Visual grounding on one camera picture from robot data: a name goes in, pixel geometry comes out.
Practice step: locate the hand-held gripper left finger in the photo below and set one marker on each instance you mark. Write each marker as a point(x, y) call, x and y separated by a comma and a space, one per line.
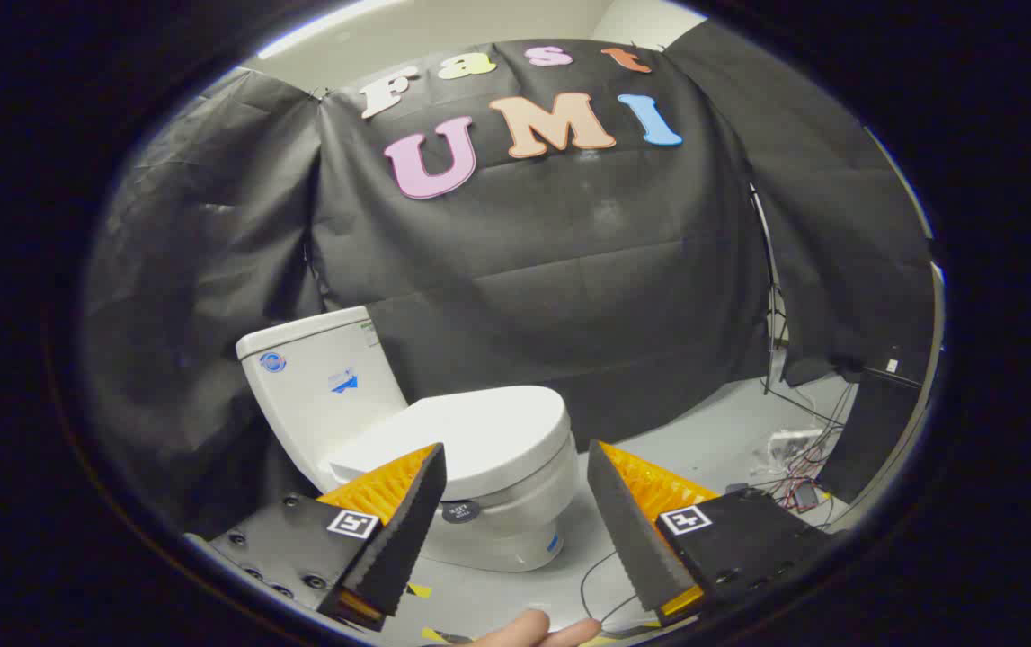
point(407, 530)

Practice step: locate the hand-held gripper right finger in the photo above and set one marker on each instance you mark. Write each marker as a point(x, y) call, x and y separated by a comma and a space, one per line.
point(627, 530)

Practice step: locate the white toilet lid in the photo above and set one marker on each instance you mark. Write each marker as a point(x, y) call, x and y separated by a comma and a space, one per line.
point(488, 431)

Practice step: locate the white ceramic toilet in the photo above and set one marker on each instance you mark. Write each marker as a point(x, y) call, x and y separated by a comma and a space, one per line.
point(317, 395)

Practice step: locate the yellow floor tape piece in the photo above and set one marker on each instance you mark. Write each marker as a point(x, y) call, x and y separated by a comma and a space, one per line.
point(420, 590)

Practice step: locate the small black power adapter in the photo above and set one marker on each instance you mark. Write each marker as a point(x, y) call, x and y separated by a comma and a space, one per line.
point(806, 497)

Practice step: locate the black box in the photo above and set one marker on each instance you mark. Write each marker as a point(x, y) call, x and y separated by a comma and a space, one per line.
point(870, 431)

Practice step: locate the black backdrop cloth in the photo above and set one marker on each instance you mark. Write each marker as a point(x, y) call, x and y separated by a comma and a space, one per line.
point(551, 270)

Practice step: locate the thin black stand pole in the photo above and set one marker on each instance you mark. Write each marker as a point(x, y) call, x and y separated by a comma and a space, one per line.
point(771, 288)

